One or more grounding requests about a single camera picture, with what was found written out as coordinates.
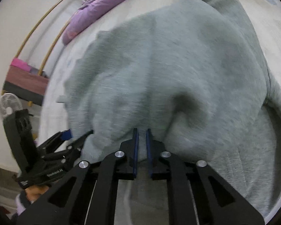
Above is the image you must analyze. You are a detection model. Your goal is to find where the lower wooden rail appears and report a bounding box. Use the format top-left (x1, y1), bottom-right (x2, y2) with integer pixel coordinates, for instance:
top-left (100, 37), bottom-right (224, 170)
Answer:
top-left (37, 20), bottom-right (70, 76)

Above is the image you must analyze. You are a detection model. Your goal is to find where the pink red hanging towel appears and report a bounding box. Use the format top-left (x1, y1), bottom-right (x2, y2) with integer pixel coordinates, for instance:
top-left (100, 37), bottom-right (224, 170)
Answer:
top-left (2, 58), bottom-right (49, 106)

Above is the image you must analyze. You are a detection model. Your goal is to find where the left hand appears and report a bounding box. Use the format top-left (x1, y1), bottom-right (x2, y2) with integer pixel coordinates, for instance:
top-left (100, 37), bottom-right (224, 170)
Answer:
top-left (25, 185), bottom-right (49, 202)

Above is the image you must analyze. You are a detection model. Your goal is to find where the grey green hoodie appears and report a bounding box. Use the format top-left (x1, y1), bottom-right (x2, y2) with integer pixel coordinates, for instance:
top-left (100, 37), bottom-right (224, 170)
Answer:
top-left (62, 0), bottom-right (281, 219)

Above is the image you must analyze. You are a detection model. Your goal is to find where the wooden rail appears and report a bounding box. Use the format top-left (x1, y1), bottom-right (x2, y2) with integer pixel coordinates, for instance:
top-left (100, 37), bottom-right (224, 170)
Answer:
top-left (37, 20), bottom-right (70, 76)
top-left (14, 0), bottom-right (64, 58)

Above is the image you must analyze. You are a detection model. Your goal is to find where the upper wooden rail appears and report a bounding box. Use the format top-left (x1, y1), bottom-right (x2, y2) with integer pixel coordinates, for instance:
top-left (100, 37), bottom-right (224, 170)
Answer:
top-left (14, 0), bottom-right (64, 58)

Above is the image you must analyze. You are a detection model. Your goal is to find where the white standing fan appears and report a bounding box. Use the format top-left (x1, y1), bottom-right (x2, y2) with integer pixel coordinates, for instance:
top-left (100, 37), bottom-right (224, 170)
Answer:
top-left (0, 93), bottom-right (23, 120)

